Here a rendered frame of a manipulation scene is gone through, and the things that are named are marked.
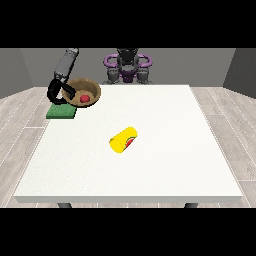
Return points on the green square pad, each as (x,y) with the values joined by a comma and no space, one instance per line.
(60,112)

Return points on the small red ball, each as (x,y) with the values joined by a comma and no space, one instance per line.
(84,98)

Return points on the brown wooden bowl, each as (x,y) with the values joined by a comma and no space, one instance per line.
(85,87)

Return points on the dark table leg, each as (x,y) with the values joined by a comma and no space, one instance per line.
(190,205)
(64,205)

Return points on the grey robot trunk purple rings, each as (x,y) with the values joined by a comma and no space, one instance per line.
(127,68)

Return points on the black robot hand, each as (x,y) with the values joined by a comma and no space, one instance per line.
(53,92)

